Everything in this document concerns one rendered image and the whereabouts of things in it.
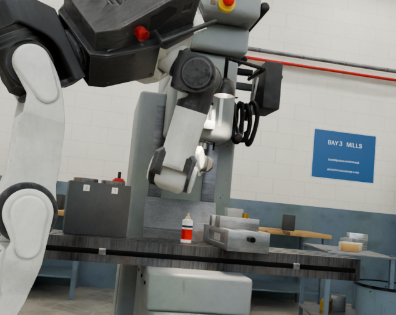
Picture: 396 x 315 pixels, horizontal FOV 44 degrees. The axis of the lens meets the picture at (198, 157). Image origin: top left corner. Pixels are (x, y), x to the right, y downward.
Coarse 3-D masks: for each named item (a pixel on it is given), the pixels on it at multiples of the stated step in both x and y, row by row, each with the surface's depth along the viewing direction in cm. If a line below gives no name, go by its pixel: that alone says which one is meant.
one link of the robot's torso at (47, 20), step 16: (0, 0) 113; (16, 0) 114; (32, 0) 116; (0, 16) 113; (16, 16) 114; (32, 16) 116; (48, 16) 117; (0, 32) 114; (16, 32) 114; (48, 32) 117; (64, 32) 119; (48, 48) 129; (64, 48) 119; (64, 64) 128; (80, 64) 121; (64, 80) 122
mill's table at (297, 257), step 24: (48, 240) 162; (72, 240) 163; (96, 240) 164; (120, 240) 166; (144, 240) 174; (168, 240) 185; (144, 264) 167; (168, 264) 168; (192, 264) 170; (216, 264) 171; (240, 264) 173; (264, 264) 174; (288, 264) 176; (312, 264) 178; (336, 264) 179
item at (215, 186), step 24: (144, 96) 220; (144, 120) 219; (144, 144) 219; (144, 168) 218; (216, 168) 223; (144, 192) 217; (168, 192) 219; (192, 192) 221; (216, 192) 223; (120, 264) 222; (120, 288) 212; (120, 312) 211
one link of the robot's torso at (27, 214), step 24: (24, 192) 111; (24, 216) 110; (48, 216) 113; (0, 240) 124; (24, 240) 110; (0, 264) 111; (24, 264) 111; (0, 288) 111; (24, 288) 113; (0, 312) 111
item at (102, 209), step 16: (80, 192) 172; (96, 192) 174; (112, 192) 176; (128, 192) 177; (80, 208) 172; (96, 208) 174; (112, 208) 175; (128, 208) 177; (64, 224) 170; (80, 224) 172; (96, 224) 173; (112, 224) 175
